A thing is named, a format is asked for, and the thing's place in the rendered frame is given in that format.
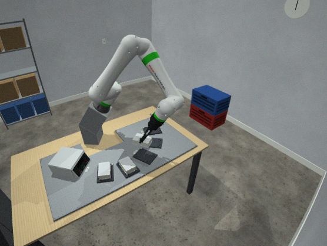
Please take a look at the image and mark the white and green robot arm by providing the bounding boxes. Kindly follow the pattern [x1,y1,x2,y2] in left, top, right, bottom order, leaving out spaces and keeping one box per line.
[89,35,184,127]

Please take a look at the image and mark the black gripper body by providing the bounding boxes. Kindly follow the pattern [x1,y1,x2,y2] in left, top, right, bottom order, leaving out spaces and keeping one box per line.
[147,121,159,133]

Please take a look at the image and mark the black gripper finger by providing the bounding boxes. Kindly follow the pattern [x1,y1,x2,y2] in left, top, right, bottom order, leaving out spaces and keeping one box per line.
[137,127,153,146]

